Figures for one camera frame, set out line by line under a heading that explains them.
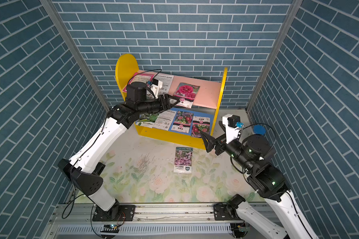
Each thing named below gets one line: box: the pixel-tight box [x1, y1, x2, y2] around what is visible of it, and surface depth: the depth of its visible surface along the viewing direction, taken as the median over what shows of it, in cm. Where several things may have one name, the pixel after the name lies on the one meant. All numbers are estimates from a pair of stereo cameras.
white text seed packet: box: [153, 73, 175, 96], surface depth 82 cm
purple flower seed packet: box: [173, 146, 193, 174], surface depth 93 cm
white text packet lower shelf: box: [152, 110, 178, 131], surface depth 96 cm
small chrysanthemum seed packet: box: [191, 116, 211, 138], surface depth 95 cm
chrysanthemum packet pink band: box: [171, 110, 194, 134], surface depth 96 cm
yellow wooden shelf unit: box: [115, 53, 228, 150], surface depth 81 cm
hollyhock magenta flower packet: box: [173, 82, 200, 109], surface depth 74 cm
